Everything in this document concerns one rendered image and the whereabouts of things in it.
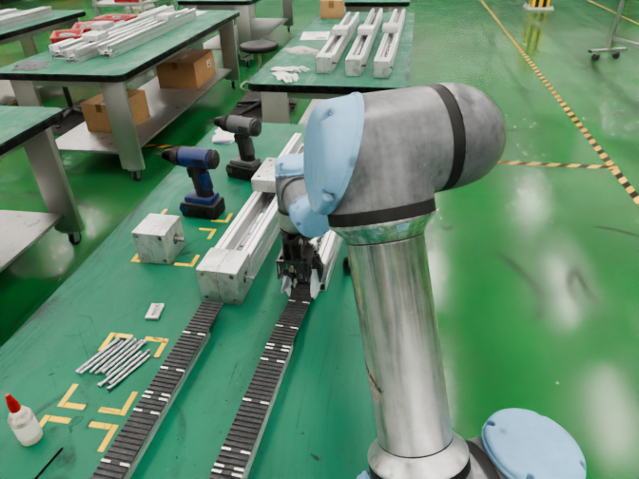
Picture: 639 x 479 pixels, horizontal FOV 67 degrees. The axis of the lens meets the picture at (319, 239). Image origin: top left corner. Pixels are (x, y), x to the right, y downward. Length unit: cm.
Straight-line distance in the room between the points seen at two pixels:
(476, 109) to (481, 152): 4
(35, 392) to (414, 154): 90
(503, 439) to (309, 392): 44
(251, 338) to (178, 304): 22
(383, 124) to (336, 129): 5
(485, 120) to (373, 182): 13
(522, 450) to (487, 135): 36
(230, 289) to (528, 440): 73
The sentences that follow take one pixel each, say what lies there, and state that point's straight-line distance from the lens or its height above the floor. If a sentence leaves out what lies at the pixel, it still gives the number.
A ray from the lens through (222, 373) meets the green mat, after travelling 103.
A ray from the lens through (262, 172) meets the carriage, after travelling 149.
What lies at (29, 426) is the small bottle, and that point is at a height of 82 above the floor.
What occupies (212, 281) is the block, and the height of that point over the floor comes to 84.
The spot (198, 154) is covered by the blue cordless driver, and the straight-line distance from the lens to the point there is 144.
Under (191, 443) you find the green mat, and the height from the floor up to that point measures 78.
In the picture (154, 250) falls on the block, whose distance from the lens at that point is 135.
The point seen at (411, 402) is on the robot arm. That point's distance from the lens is 54.
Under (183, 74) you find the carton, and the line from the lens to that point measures 497.
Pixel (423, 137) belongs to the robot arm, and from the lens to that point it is 48.
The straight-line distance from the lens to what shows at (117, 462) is 92.
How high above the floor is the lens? 154
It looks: 34 degrees down
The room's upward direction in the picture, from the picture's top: 1 degrees counter-clockwise
